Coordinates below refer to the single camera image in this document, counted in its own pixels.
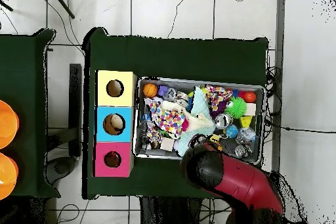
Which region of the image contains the silver drink can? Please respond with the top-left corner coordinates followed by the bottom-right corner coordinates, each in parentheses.
top-left (214, 112), bottom-right (233, 130)

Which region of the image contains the orange basketball toy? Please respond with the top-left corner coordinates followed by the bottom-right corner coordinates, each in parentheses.
top-left (142, 83), bottom-right (159, 99)

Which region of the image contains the small orange ball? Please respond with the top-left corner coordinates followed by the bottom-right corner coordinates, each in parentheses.
top-left (243, 91), bottom-right (258, 104)

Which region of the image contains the clear mesh bin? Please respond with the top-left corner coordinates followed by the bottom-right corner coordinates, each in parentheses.
top-left (133, 78), bottom-right (265, 166)

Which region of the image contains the mint green waffle cloth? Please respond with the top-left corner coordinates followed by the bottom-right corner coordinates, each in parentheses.
top-left (175, 86), bottom-right (213, 156)

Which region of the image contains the black rod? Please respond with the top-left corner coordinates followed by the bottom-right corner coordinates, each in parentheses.
top-left (49, 0), bottom-right (76, 20)
top-left (0, 0), bottom-right (14, 12)

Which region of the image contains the orange round bowl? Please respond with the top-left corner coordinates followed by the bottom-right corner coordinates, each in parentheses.
top-left (0, 100), bottom-right (20, 150)
top-left (0, 152), bottom-right (19, 201)

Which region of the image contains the dark green covered side table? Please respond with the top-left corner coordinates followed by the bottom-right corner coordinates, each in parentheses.
top-left (0, 28), bottom-right (56, 198)

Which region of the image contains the plain wooden block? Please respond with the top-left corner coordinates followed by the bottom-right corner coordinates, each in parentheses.
top-left (160, 137), bottom-right (176, 152)
top-left (245, 102), bottom-right (257, 117)

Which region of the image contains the dark green table cloth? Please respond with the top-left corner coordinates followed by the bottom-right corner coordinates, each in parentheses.
top-left (83, 26), bottom-right (270, 200)

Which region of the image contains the grey floor stand base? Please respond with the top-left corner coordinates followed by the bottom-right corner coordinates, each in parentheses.
top-left (46, 128), bottom-right (78, 185)

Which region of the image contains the green spiky ball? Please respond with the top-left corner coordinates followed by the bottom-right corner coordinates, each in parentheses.
top-left (224, 97), bottom-right (248, 120)

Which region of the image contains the colourful polka dot cloth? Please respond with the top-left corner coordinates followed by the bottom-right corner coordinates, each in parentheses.
top-left (141, 121), bottom-right (166, 150)
top-left (204, 86), bottom-right (234, 120)
top-left (148, 99), bottom-right (188, 140)

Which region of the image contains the wooden box with three holes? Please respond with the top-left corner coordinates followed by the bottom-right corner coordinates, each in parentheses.
top-left (93, 69), bottom-right (138, 178)

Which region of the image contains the black upright panel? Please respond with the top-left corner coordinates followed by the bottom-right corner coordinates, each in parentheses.
top-left (69, 63), bottom-right (83, 158)

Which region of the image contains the yellow plush duck toy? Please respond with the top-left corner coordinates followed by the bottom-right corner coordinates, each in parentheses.
top-left (209, 134), bottom-right (224, 146)

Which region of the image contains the blue globe ball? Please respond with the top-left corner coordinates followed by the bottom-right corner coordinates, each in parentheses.
top-left (224, 124), bottom-right (240, 139)

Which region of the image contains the yellow triangular block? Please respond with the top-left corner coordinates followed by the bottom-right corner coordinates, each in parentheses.
top-left (239, 116), bottom-right (254, 129)

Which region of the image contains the cream yellow cloth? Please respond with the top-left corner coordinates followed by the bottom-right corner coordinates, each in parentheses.
top-left (159, 100), bottom-right (216, 138)

